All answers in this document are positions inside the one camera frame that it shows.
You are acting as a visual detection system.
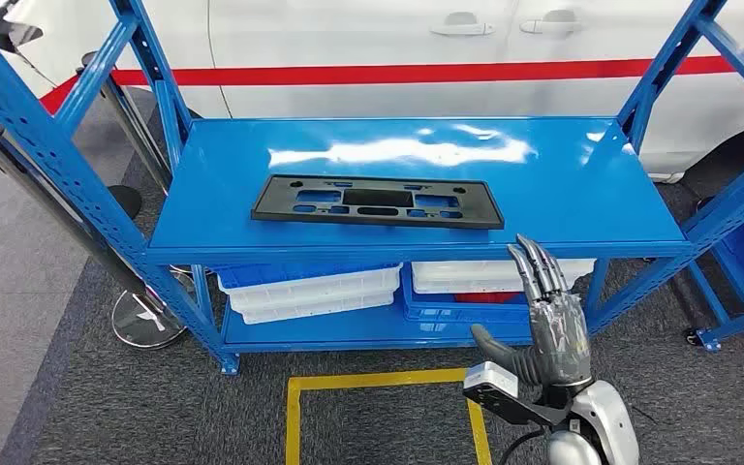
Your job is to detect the black plastic frame part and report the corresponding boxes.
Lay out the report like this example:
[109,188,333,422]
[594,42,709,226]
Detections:
[250,174,506,231]

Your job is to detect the blue metal shelf rack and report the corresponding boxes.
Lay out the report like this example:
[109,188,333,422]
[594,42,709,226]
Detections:
[0,0,744,377]

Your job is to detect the blue wheeled shelf cart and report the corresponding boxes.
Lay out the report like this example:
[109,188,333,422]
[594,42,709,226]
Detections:
[683,192,744,355]

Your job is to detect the red item in bin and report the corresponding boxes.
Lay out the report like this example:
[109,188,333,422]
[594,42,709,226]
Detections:
[453,292,522,305]

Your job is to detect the red barrier belt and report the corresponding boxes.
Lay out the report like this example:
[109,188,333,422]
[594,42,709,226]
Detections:
[38,52,744,117]

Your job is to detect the white car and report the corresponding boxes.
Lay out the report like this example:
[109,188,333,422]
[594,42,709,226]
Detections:
[0,0,744,187]

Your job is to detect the chrome base stanchion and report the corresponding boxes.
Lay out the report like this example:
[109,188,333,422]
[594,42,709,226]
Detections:
[75,49,174,194]
[0,121,188,351]

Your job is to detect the black disc base stand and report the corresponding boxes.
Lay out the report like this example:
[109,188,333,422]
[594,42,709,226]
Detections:
[107,184,144,221]

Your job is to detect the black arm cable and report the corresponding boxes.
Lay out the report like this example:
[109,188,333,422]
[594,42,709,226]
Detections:
[499,428,549,465]

